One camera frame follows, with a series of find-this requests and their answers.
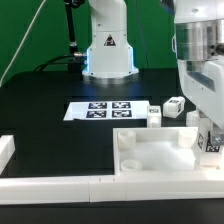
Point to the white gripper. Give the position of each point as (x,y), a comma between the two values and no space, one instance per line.
(205,89)

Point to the white front fence bar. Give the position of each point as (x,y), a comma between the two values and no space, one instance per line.
(127,187)

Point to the white left fence piece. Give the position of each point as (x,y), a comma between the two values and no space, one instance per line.
(7,148)

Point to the white square tabletop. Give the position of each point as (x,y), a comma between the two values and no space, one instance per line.
(161,149)

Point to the white marker sheet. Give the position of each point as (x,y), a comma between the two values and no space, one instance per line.
(106,110)

